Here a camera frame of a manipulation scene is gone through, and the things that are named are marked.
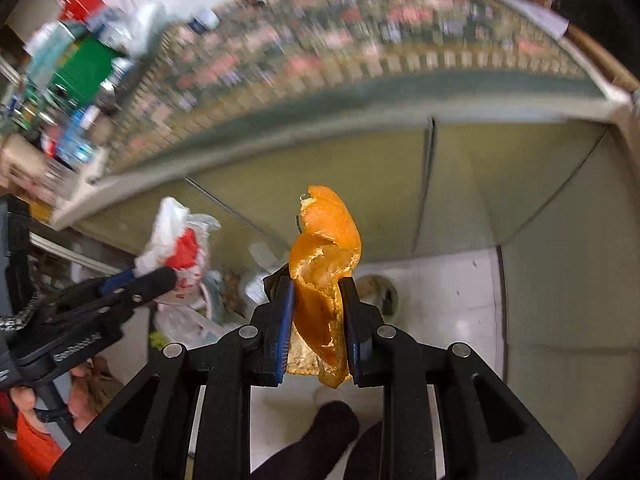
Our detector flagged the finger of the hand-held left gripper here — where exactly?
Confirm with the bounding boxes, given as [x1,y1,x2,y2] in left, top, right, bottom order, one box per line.
[47,266,179,326]
[75,270,151,297]

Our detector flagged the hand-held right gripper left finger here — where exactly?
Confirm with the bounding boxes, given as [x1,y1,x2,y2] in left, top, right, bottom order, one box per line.
[50,265,296,480]

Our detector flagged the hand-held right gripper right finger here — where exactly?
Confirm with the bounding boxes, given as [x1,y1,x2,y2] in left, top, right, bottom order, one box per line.
[340,276,578,480]

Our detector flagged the white red plastic bag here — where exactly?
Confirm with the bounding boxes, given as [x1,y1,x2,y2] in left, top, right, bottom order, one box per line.
[134,196,222,308]

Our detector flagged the orange peel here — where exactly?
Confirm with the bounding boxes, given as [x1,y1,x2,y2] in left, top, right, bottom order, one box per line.
[286,185,362,389]

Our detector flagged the person's left forearm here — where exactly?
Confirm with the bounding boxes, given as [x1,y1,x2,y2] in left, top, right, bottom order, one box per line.
[12,412,68,479]

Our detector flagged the person's left hand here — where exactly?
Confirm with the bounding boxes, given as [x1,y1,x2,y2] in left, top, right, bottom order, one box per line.
[7,357,118,433]

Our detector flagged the clear plastic bag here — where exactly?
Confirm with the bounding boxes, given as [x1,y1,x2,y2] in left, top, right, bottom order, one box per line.
[154,304,227,347]

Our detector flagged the white bowl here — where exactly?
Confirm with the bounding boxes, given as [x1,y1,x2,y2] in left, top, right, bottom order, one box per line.
[360,274,401,328]

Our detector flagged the person's black socked feet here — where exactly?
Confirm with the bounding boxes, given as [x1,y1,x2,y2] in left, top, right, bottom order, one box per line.
[249,400,361,480]

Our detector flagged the person's right foot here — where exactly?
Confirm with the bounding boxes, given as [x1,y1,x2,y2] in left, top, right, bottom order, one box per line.
[345,420,386,480]

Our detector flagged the green metal box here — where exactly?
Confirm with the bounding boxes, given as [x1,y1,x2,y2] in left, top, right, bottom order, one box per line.
[47,37,126,111]

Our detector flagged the teal tissue box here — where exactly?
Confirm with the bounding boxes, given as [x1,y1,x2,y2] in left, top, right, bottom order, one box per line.
[25,22,76,81]

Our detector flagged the small blue cup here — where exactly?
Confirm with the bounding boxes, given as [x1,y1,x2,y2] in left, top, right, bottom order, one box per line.
[187,10,221,33]

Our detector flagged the red tin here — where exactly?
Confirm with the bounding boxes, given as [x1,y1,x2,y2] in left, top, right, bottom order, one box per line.
[57,0,103,21]

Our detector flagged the floral tablecloth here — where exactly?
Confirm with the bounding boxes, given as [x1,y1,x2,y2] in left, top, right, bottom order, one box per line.
[100,0,616,176]

